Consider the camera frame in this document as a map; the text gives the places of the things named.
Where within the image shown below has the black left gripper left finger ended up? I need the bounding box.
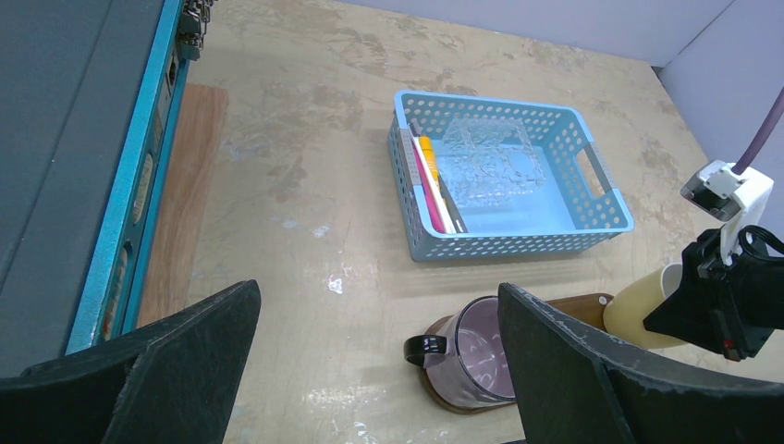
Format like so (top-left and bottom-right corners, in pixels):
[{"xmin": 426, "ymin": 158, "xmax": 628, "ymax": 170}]
[{"xmin": 1, "ymin": 280, "xmax": 262, "ymax": 443}]

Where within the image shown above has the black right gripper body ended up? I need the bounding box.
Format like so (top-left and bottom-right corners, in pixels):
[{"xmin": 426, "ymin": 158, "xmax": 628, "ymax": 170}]
[{"xmin": 643, "ymin": 225, "xmax": 783, "ymax": 362}]

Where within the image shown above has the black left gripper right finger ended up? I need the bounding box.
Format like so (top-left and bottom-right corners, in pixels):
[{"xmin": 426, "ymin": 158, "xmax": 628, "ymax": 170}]
[{"xmin": 497, "ymin": 283, "xmax": 783, "ymax": 443}]

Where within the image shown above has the dark wooden oval tray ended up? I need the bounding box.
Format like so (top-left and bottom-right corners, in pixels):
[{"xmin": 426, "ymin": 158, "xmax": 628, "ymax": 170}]
[{"xmin": 417, "ymin": 293, "xmax": 615, "ymax": 416}]

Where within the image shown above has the yellow ceramic mug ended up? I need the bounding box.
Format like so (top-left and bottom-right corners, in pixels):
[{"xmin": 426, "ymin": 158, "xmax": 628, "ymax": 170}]
[{"xmin": 603, "ymin": 263, "xmax": 685, "ymax": 349}]

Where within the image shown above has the purple mug with black handle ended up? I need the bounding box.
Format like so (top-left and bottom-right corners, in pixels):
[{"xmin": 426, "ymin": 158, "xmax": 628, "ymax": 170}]
[{"xmin": 403, "ymin": 296, "xmax": 516, "ymax": 414}]

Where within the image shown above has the light blue perforated plastic basket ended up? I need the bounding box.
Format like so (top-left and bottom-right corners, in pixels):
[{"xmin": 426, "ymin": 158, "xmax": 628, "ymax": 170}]
[{"xmin": 387, "ymin": 90, "xmax": 634, "ymax": 262}]

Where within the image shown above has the clear textured glass dish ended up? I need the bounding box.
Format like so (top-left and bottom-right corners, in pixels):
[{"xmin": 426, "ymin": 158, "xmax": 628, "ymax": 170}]
[{"xmin": 436, "ymin": 117, "xmax": 545, "ymax": 209}]

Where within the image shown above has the grey toothbrush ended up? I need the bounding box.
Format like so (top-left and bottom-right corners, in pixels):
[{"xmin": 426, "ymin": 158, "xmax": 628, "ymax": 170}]
[{"xmin": 438, "ymin": 177, "xmax": 468, "ymax": 233}]

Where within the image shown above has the pink toothpaste tube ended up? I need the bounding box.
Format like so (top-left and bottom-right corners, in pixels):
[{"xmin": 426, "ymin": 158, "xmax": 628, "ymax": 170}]
[{"xmin": 412, "ymin": 137, "xmax": 446, "ymax": 233}]

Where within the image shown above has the yellow toothpaste tube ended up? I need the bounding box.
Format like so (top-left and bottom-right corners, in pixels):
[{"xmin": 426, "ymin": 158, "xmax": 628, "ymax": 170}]
[{"xmin": 418, "ymin": 136, "xmax": 439, "ymax": 185}]

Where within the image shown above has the white toothbrush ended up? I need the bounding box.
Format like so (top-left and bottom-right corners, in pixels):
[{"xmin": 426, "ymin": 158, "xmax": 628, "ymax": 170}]
[{"xmin": 408, "ymin": 119, "xmax": 457, "ymax": 234}]

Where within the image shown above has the light wooden board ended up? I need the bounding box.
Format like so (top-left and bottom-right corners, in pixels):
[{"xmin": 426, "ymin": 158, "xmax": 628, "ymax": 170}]
[{"xmin": 135, "ymin": 83, "xmax": 229, "ymax": 327}]

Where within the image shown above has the dark grey box blue edge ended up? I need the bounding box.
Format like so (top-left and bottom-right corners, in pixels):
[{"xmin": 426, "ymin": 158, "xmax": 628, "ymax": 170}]
[{"xmin": 1, "ymin": 0, "xmax": 213, "ymax": 377}]

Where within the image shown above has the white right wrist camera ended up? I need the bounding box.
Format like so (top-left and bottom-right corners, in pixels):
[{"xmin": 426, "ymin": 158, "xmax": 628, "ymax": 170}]
[{"xmin": 680, "ymin": 160, "xmax": 774, "ymax": 265}]

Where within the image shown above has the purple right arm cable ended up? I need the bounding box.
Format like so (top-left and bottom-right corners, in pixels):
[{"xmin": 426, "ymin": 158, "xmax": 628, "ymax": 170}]
[{"xmin": 730, "ymin": 85, "xmax": 784, "ymax": 178}]

